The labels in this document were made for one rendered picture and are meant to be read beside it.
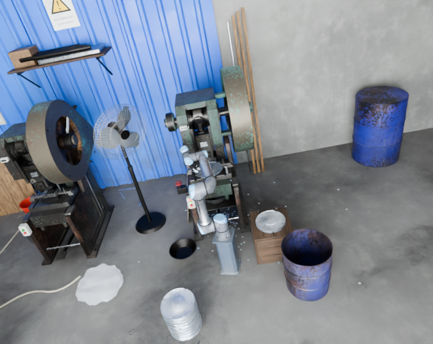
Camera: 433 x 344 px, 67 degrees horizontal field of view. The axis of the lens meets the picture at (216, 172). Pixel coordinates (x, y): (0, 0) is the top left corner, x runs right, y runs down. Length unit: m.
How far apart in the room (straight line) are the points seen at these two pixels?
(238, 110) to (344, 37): 2.17
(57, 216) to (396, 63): 4.52
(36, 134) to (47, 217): 1.05
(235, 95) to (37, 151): 1.81
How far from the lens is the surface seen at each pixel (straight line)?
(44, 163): 3.30
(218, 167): 3.38
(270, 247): 3.23
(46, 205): 3.96
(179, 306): 2.86
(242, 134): 2.91
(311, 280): 2.90
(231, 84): 2.91
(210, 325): 3.08
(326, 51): 4.56
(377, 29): 4.77
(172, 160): 4.77
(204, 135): 3.24
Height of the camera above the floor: 2.58
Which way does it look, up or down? 33 degrees down
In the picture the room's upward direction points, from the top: 12 degrees counter-clockwise
